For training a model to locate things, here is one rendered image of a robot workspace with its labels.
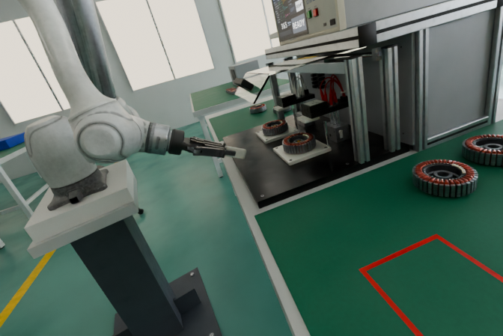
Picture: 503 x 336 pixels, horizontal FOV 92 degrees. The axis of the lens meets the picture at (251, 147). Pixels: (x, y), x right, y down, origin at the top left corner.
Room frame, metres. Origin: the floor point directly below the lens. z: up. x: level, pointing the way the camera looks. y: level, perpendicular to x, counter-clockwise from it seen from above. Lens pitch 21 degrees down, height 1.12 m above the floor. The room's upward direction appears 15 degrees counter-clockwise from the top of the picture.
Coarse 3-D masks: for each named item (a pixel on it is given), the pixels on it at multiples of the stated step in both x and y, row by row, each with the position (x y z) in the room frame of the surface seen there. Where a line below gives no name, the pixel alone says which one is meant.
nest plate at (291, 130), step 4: (288, 128) 0.99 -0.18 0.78; (292, 128) 0.98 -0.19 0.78; (256, 132) 1.05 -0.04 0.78; (260, 132) 1.04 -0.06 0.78; (284, 132) 0.95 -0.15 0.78; (288, 132) 0.94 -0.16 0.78; (292, 132) 0.93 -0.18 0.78; (296, 132) 0.94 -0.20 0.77; (260, 136) 0.99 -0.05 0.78; (264, 136) 0.97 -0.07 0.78; (268, 136) 0.96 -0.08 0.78; (272, 136) 0.95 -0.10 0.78; (276, 136) 0.93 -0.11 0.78; (280, 136) 0.93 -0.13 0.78; (284, 136) 0.93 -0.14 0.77; (264, 140) 0.93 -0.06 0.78; (268, 140) 0.92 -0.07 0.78; (272, 140) 0.92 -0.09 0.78; (276, 140) 0.92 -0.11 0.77
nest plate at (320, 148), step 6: (318, 144) 0.75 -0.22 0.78; (324, 144) 0.73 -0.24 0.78; (276, 150) 0.79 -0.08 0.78; (282, 150) 0.78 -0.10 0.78; (312, 150) 0.71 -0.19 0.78; (318, 150) 0.70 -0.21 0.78; (324, 150) 0.70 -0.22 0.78; (330, 150) 0.70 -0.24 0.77; (282, 156) 0.73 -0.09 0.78; (288, 156) 0.72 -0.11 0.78; (294, 156) 0.71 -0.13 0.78; (300, 156) 0.69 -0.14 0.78; (306, 156) 0.69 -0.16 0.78; (312, 156) 0.69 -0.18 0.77; (288, 162) 0.68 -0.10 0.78; (294, 162) 0.68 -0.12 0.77
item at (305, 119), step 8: (304, 104) 0.79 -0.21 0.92; (312, 104) 0.76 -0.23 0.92; (320, 104) 0.74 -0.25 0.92; (336, 104) 0.76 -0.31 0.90; (344, 104) 0.76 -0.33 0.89; (304, 112) 0.78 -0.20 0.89; (312, 112) 0.74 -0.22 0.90; (320, 112) 0.74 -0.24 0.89; (328, 112) 0.74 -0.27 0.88; (336, 112) 0.76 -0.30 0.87; (304, 120) 0.74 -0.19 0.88; (312, 120) 0.74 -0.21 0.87; (336, 120) 0.78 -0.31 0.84
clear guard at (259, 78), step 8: (360, 48) 0.64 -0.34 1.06; (304, 56) 0.84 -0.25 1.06; (320, 56) 0.68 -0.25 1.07; (328, 56) 0.62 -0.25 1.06; (280, 64) 0.77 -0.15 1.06; (288, 64) 0.70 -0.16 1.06; (296, 64) 0.63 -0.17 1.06; (304, 64) 0.61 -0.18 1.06; (248, 72) 0.82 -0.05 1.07; (256, 72) 0.74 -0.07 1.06; (264, 72) 0.67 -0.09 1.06; (272, 72) 0.61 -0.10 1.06; (280, 72) 0.60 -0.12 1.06; (248, 80) 0.75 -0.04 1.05; (256, 80) 0.67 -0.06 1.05; (264, 80) 0.60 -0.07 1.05; (240, 88) 0.78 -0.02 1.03; (256, 88) 0.63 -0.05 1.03; (240, 96) 0.73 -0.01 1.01; (248, 96) 0.66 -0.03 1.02; (256, 96) 0.59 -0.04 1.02
